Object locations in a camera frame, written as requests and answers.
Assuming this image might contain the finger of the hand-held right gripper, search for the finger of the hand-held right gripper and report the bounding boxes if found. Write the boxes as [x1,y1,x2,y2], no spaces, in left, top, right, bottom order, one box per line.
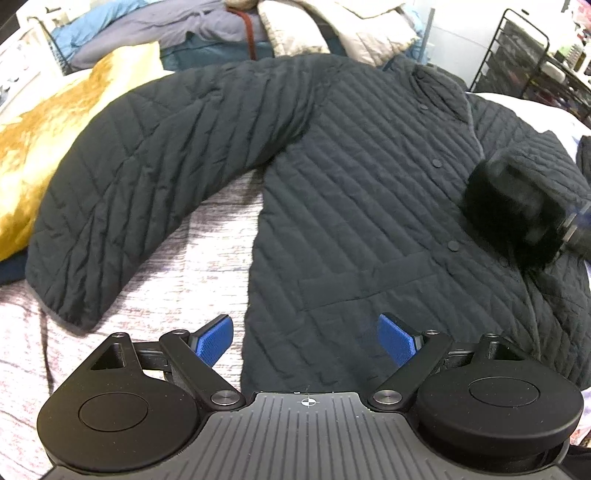
[556,200,591,260]

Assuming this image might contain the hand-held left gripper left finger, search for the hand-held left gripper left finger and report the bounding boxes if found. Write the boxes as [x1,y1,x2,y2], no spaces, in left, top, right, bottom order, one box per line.
[90,315,245,411]

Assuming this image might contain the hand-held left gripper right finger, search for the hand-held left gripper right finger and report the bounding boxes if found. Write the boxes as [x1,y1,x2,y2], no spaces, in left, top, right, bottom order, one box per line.
[373,314,532,411]

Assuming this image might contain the black quilted jacket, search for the black quilted jacket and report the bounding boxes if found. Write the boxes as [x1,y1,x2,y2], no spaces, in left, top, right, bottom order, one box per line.
[25,53,591,395]

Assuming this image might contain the grey mottled bed cover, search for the grey mottled bed cover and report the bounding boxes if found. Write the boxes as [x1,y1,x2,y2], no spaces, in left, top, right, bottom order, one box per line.
[0,168,278,480]

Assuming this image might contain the dark navy cloth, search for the dark navy cloth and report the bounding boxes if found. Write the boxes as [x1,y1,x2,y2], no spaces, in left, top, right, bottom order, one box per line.
[0,253,34,285]

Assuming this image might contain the yellow fluffy blanket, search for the yellow fluffy blanket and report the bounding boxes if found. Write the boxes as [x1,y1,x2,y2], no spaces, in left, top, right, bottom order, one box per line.
[0,41,174,264]

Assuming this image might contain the teal garment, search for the teal garment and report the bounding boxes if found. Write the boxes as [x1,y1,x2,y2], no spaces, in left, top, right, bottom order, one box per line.
[158,33,280,73]

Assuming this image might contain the beige quilted coat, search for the beige quilted coat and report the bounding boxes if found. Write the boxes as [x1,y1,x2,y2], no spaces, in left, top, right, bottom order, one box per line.
[256,0,422,69]

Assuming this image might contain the grey purple garment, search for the grey purple garment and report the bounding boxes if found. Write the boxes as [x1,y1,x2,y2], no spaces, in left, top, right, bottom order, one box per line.
[69,7,271,73]

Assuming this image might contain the blue puffer jacket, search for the blue puffer jacket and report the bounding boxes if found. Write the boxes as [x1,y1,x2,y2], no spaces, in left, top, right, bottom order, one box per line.
[50,7,155,72]

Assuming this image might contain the black wire rack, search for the black wire rack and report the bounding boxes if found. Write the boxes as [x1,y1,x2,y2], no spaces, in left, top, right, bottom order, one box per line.
[468,8,591,127]

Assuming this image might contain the brown strap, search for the brown strap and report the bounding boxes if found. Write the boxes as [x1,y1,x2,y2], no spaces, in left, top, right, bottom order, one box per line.
[236,8,260,62]

